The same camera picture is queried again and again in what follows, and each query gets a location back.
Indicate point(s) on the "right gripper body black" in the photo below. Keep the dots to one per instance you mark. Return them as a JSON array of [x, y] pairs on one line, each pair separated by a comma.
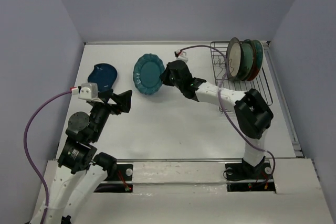
[[174, 81]]

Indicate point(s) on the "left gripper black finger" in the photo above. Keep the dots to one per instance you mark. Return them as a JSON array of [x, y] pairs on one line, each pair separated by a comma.
[[105, 96], [122, 102]]

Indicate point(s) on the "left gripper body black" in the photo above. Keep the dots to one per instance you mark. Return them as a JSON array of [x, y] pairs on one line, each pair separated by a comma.
[[101, 112]]

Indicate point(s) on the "teal scalloped plate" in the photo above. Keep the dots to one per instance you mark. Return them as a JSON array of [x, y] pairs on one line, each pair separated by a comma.
[[146, 74]]

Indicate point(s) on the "dark blue curved dish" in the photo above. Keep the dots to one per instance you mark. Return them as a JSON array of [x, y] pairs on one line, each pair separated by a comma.
[[104, 75]]

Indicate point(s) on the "cream plate brown rim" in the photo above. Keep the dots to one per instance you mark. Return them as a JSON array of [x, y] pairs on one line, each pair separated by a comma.
[[233, 58]]

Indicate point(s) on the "pale green flower plate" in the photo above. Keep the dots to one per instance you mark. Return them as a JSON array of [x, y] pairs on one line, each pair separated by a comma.
[[249, 55]]

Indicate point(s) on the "blue plate white blossoms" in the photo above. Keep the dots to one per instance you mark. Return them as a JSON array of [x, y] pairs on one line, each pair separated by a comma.
[[254, 67]]

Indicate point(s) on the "red teal floral plate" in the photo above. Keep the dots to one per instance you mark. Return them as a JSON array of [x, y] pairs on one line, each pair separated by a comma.
[[259, 59]]

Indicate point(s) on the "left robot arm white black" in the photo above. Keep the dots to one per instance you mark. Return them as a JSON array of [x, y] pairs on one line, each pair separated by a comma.
[[80, 169]]

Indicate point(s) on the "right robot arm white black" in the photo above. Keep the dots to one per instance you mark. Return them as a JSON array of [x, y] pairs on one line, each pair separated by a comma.
[[251, 111]]

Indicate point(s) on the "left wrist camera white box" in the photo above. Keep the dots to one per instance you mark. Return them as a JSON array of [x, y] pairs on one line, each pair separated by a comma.
[[88, 91]]

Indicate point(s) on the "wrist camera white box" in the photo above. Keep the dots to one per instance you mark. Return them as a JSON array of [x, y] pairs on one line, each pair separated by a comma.
[[88, 91], [181, 55]]

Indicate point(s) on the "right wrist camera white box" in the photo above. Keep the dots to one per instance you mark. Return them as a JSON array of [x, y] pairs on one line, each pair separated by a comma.
[[181, 55]]

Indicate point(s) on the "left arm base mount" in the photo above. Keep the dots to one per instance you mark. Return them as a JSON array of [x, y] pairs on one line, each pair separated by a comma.
[[119, 181]]

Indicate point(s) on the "dark wire dish rack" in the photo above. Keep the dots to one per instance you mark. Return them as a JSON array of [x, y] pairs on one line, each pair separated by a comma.
[[260, 82]]

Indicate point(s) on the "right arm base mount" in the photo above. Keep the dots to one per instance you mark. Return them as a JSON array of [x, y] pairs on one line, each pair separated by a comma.
[[239, 181]]

